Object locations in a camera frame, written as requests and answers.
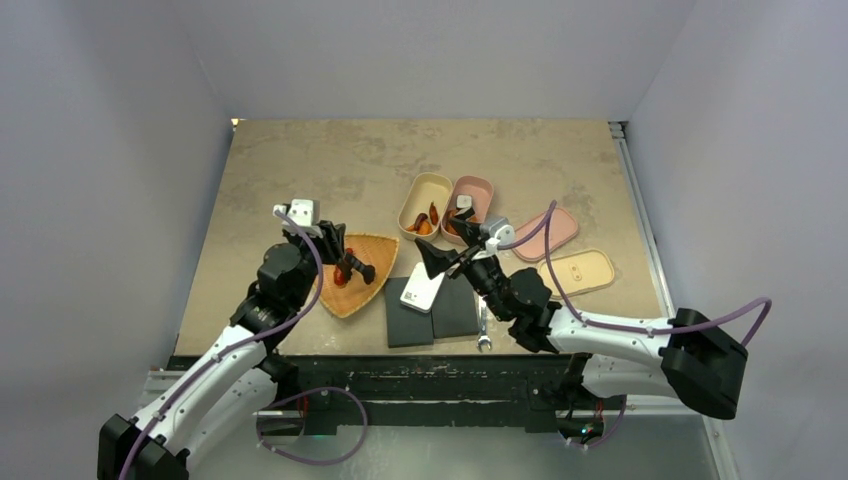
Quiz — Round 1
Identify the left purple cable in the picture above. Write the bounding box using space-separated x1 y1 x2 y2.
117 210 326 480

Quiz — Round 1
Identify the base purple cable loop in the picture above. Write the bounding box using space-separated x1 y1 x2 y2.
254 387 368 465

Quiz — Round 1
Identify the right black foam block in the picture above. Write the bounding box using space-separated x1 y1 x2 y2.
431 277 479 339

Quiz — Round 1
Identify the cream lunch box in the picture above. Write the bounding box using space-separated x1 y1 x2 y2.
397 172 454 241

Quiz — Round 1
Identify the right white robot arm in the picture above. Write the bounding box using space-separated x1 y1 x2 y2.
415 209 748 420

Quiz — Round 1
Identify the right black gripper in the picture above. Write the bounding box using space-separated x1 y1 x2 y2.
416 217 512 322

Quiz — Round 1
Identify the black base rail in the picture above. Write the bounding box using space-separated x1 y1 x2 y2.
259 354 624 443

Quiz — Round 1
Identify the white power bank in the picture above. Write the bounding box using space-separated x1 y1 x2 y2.
399 262 445 313

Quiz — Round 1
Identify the woven bamboo basket tray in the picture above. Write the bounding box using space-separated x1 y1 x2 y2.
320 233 400 319

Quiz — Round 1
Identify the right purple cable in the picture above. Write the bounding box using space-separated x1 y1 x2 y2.
496 199 774 349

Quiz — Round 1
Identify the red brown sausage piece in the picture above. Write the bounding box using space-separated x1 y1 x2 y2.
428 202 439 226

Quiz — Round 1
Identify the dark red octopus tentacle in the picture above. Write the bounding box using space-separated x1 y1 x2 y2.
412 213 429 231

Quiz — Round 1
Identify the black foam block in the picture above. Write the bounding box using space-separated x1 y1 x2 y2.
431 277 479 339
383 277 434 348

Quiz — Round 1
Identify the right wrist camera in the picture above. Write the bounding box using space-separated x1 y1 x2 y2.
476 215 516 258

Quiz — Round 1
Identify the pink lunch box lid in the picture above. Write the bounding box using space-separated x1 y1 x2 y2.
513 207 579 262

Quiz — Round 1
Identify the orange fried chicken piece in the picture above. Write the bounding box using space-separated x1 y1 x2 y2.
444 209 458 236

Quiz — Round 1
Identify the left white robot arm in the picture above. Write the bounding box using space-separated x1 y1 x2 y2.
96 220 346 479

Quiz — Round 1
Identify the silver open-end wrench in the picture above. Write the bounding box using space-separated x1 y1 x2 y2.
476 297 492 353

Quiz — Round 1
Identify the cream lunch box lid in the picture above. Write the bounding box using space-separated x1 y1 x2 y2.
551 249 615 297

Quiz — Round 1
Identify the sushi roll with seaweed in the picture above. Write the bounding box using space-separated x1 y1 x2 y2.
456 194 473 210

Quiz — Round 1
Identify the left black foam block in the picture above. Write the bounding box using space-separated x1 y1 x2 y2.
383 277 434 348

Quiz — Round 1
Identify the pink lunch box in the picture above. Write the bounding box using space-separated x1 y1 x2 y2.
441 175 494 245

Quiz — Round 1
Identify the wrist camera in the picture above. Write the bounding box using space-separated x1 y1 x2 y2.
476 215 516 258
272 199 320 235

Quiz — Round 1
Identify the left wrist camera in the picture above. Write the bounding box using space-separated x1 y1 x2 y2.
272 199 320 235

